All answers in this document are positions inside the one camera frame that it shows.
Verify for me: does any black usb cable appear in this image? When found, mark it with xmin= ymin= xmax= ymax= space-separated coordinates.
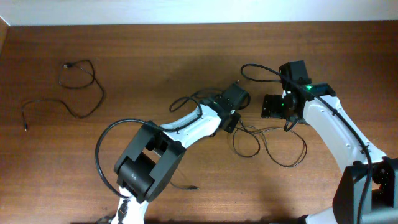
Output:
xmin=231 ymin=80 xmax=308 ymax=169
xmin=169 ymin=182 xmax=200 ymax=191
xmin=21 ymin=58 xmax=106 ymax=132

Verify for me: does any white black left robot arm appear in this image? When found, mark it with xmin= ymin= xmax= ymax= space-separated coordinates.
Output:
xmin=112 ymin=83 xmax=249 ymax=223

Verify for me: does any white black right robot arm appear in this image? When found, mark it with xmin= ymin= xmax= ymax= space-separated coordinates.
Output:
xmin=262 ymin=60 xmax=397 ymax=223

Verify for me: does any wooden side panel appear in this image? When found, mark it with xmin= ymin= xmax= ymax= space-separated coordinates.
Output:
xmin=0 ymin=17 xmax=10 ymax=52

